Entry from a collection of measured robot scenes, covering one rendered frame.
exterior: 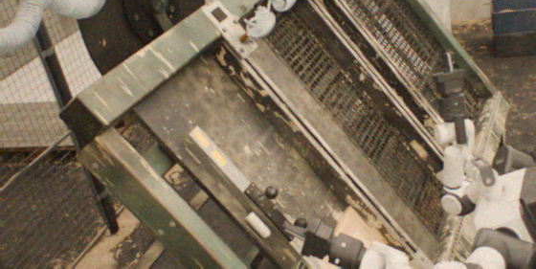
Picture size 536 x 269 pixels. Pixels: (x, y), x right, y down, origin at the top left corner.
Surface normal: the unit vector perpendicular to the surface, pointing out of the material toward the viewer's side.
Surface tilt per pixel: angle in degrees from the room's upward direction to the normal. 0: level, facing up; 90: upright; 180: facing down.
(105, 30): 90
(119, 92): 56
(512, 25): 90
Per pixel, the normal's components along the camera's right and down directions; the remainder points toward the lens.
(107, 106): 0.68, -0.46
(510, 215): -0.60, -0.27
